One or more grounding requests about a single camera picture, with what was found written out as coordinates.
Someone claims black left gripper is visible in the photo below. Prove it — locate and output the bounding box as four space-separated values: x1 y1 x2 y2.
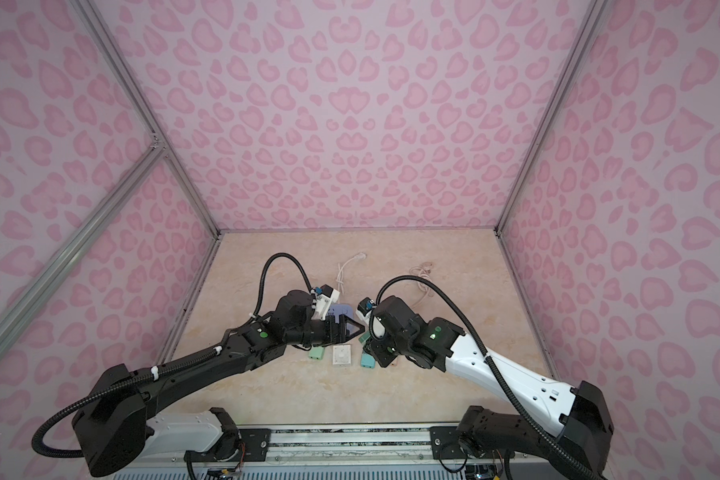
288 320 370 351

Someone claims teal plug adapter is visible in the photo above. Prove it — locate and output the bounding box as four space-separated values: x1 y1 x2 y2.
360 353 376 369

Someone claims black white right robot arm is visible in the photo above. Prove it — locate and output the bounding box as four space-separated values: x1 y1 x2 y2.
357 276 615 479

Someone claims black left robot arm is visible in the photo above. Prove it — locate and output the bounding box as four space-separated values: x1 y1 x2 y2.
31 284 365 477

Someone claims white plug adapter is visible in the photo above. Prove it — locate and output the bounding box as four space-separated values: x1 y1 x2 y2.
332 345 352 366

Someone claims light green plug adapter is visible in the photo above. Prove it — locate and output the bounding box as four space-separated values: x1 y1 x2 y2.
308 347 326 361

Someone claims blue square power strip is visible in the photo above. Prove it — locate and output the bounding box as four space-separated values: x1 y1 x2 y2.
326 304 354 328

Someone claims white power strip cable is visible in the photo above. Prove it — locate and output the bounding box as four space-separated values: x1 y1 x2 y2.
335 251 368 295

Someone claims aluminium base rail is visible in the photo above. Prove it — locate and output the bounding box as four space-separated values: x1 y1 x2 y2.
115 423 561 479

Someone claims left aluminium frame beam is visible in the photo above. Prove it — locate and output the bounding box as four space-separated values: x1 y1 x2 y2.
0 142 165 362

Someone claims right aluminium corner post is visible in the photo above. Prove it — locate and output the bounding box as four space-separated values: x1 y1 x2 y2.
494 0 613 238

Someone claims aluminium corner post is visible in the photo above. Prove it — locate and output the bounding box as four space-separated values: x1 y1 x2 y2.
494 0 613 238
69 0 222 239

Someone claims left aluminium corner post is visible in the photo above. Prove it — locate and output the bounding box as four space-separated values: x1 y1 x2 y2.
69 0 222 239

